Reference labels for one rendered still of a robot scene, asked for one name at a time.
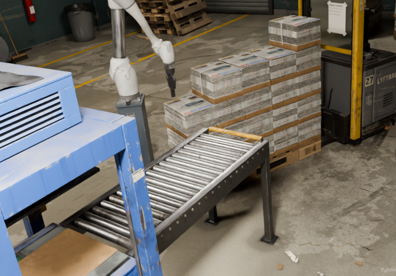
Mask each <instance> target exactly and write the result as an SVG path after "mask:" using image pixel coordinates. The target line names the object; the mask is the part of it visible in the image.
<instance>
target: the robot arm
mask: <svg viewBox="0 0 396 276"><path fill-rule="evenodd" d="M108 6H109V7H110V8H111V24H112V37H113V58H112V59H111V60H110V70H109V73H110V77H111V79H112V80H113V81H114V82H115V84H116V86H117V89H118V93H119V100H118V102H117V105H120V104H130V103H140V102H141V97H142V95H143V93H139V89H138V79H137V74H136V71H135V69H134V68H133V66H132V65H130V60H129V59H128V57H126V31H125V16H124V10H126V11H127V12H128V13H129V14H130V15H131V16H132V17H133V18H134V19H135V20H136V21H137V22H138V23H139V25H140V26H141V28H142V29H143V31H144V32H145V34H146V35H147V37H148V38H149V40H150V41H151V43H152V46H151V47H152V49H153V51H154V52H155V53H156V54H157V55H158V56H159V57H161V59H162V60H163V65H164V69H165V72H166V74H167V76H166V78H167V82H168V85H169V88H170V91H171V97H175V96H176V95H175V90H174V89H176V78H174V73H175V70H174V68H175V63H174V48H173V45H172V43H171V42H170V41H163V40H162V39H158V38H157V37H156V36H155V35H154V33H153V32H152V30H151V28H150V26H149V24H148V22H147V21H146V19H145V17H144V16H143V14H142V13H141V11H140V9H139V7H138V5H137V3H136V1H135V0H108Z"/></svg>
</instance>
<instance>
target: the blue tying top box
mask: <svg viewBox="0 0 396 276"><path fill-rule="evenodd" d="M0 71H2V72H3V71H5V72H10V73H15V74H20V75H35V76H40V77H44V79H42V80H39V81H37V82H34V83H31V84H26V85H21V86H10V87H6V88H3V89H2V90H0V162H1V161H3V160H5V159H7V158H9V157H11V156H13V155H15V154H17V153H19V152H21V151H23V150H25V149H27V148H29V147H31V146H33V145H35V144H37V143H39V142H41V141H43V140H45V139H47V138H49V137H51V136H53V135H55V134H57V133H59V132H61V131H63V130H65V129H67V128H69V127H71V126H73V125H75V124H77V123H79V122H81V121H82V119H81V115H80V110H79V106H78V101H77V96H76V93H75V88H74V83H73V80H72V73H71V72H66V71H58V70H50V69H46V68H38V67H30V66H26V65H18V64H10V63H2V62H0Z"/></svg>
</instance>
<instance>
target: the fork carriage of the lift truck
mask: <svg viewBox="0 0 396 276"><path fill-rule="evenodd" d="M321 118H322V119H321V135H324V136H325V135H328V136H331V137H333V138H334V140H336V141H338V142H340V143H343V144H345V143H347V142H348V114H345V113H342V112H340V111H336V110H333V109H330V108H328V107H325V106H322V105H321Z"/></svg>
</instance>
